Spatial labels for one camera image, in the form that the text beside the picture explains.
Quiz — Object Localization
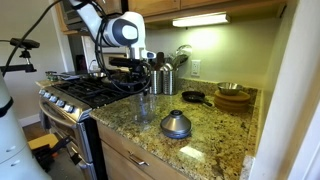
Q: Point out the steel ladle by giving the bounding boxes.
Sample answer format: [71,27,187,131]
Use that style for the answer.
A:
[174,44,194,68]

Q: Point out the small steel pan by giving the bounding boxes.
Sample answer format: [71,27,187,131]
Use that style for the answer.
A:
[87,71,108,81]

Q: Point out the yellow box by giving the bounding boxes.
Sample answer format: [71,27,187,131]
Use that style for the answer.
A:
[27,132,60,151]

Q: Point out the base cabinet with drawer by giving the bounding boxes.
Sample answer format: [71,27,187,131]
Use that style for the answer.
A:
[95,120,192,180]

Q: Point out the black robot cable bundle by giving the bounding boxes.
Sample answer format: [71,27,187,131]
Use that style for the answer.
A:
[1,0,153,95]

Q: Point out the steel mixing bowl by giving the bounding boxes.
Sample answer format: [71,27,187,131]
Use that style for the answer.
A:
[217,81,244,97]

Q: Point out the stainless gas stove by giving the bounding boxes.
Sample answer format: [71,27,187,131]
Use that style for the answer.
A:
[35,52,150,180]

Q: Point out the black camera on stand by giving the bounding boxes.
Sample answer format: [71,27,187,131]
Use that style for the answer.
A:
[0,37,41,74]

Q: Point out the small black skillet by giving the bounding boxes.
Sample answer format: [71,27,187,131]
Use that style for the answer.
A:
[181,90,214,108]

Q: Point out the metal drawer handle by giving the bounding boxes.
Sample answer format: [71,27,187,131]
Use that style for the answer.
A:
[127,151,150,167]

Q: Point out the black countertop appliance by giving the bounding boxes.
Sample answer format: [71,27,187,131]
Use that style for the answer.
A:
[75,54,89,73]

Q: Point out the wooden spatula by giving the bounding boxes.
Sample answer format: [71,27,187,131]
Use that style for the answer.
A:
[155,51,165,71]

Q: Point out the white wall outlet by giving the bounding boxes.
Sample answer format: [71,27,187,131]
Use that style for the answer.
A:
[190,59,202,78]

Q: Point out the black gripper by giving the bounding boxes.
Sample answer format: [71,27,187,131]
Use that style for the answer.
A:
[131,59,150,94]

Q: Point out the silver food processor lid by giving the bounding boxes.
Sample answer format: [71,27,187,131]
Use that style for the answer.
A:
[159,109,193,140]

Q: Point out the perforated steel utensil holder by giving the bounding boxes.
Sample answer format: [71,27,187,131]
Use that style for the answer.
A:
[149,69,164,96]
[162,68,179,96]

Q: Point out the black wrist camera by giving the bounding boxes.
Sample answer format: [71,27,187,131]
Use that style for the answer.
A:
[108,56,135,68]

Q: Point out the black floor stand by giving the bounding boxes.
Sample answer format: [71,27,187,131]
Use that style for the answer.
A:
[32,135,73,172]

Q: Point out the wooden wall cabinets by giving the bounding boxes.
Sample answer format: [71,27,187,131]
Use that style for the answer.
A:
[128,0,288,28]

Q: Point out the clear food processor chamber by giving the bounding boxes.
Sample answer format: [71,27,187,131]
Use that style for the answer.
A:
[132,91,158,124]

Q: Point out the under-cabinet light bar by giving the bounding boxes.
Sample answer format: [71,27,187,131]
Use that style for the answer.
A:
[171,11,231,29]

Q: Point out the small glass jar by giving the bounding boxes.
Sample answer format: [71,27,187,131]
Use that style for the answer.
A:
[45,70,60,83]

